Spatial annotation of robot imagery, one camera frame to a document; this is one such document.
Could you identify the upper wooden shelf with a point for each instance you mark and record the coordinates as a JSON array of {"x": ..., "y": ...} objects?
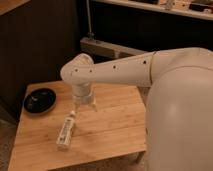
[{"x": 186, "y": 8}]

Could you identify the black ceramic bowl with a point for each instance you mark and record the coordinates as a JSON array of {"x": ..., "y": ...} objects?
[{"x": 39, "y": 100}]

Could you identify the grey metal shelf beam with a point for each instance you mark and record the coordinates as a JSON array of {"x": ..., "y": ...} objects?
[{"x": 105, "y": 49}]

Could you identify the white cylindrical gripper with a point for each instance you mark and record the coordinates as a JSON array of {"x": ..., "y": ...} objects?
[{"x": 83, "y": 94}]

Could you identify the metal vertical pole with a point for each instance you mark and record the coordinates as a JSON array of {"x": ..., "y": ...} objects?
[{"x": 90, "y": 32}]

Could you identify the wooden table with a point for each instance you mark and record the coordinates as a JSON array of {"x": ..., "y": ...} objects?
[{"x": 115, "y": 128}]

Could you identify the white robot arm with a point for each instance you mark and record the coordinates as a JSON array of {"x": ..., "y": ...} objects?
[{"x": 179, "y": 108}]

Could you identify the white plastic bottle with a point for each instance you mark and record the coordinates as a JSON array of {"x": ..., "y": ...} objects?
[{"x": 64, "y": 137}]

